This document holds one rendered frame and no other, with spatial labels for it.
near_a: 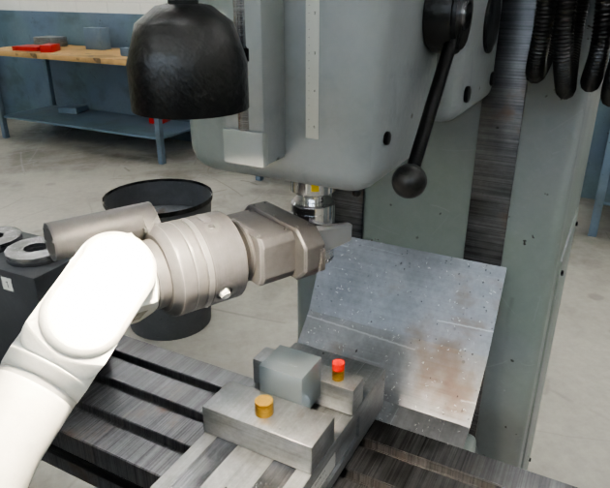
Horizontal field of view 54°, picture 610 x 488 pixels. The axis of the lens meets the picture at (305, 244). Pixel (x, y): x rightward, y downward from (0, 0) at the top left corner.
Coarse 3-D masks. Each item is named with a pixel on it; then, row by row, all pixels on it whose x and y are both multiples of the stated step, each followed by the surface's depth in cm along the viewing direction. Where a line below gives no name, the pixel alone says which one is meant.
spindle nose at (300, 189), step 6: (294, 186) 62; (300, 186) 61; (306, 186) 61; (294, 192) 62; (300, 192) 61; (306, 192) 61; (312, 192) 61; (318, 192) 61; (324, 192) 61; (330, 192) 62
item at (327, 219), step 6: (300, 216) 62; (306, 216) 62; (312, 216) 62; (318, 216) 62; (324, 216) 62; (330, 216) 63; (312, 222) 62; (318, 222) 62; (324, 222) 63; (330, 222) 63; (330, 252) 65; (330, 258) 65
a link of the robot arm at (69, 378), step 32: (96, 256) 47; (128, 256) 48; (64, 288) 45; (96, 288) 46; (128, 288) 47; (32, 320) 44; (64, 320) 44; (96, 320) 45; (128, 320) 47; (32, 352) 44; (64, 352) 44; (96, 352) 45; (64, 384) 45
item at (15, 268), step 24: (0, 240) 95; (24, 240) 95; (0, 264) 89; (24, 264) 88; (48, 264) 89; (0, 288) 90; (24, 288) 87; (48, 288) 88; (0, 312) 92; (24, 312) 89; (0, 336) 95; (0, 360) 97
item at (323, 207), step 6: (294, 198) 64; (300, 198) 64; (324, 198) 64; (330, 198) 64; (294, 204) 63; (300, 204) 62; (306, 204) 62; (312, 204) 62; (318, 204) 62; (324, 204) 62; (330, 204) 63; (294, 210) 63; (300, 210) 62; (306, 210) 62; (312, 210) 62; (318, 210) 62; (324, 210) 62; (330, 210) 63
